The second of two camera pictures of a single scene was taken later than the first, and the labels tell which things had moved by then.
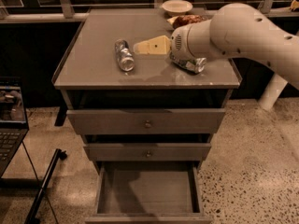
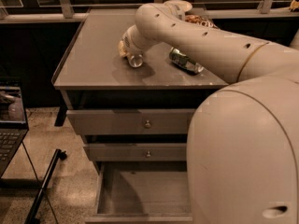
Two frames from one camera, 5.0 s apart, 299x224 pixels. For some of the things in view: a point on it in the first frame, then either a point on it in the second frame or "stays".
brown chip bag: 177,21 stays
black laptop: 13,122 stays
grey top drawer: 148,121 stays
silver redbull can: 124,57 → 135,60
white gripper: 177,43 → 128,43
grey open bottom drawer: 148,192 stays
